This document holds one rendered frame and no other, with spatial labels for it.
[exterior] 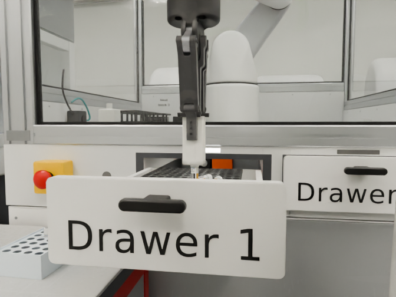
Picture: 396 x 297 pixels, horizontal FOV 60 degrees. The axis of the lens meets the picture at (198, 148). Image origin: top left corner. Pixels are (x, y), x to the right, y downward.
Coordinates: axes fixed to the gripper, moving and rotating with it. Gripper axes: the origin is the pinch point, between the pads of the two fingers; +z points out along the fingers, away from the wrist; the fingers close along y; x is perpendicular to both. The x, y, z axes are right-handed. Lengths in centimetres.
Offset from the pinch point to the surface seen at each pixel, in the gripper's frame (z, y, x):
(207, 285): 33.4, -22.5, -1.0
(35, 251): 17.4, 2.1, -24.6
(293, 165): 6.3, -21.0, 16.6
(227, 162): 11, -59, 1
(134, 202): 5.8, 14.4, -4.2
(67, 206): 7.6, 10.8, -14.0
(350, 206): 14.2, -20.9, 27.8
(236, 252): 12.1, 11.0, 6.6
